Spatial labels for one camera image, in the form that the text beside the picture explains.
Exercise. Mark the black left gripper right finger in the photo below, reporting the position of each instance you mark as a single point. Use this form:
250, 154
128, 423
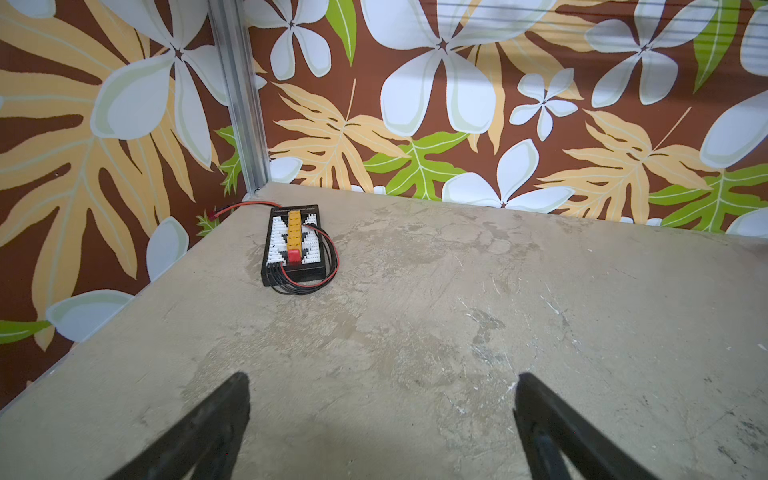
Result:
551, 432

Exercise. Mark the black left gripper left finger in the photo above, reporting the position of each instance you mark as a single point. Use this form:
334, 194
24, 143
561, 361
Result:
204, 444

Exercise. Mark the black charger board with connectors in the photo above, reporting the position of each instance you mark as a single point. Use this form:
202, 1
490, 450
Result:
292, 251

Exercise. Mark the aluminium corner frame post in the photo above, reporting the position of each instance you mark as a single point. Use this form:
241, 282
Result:
230, 29

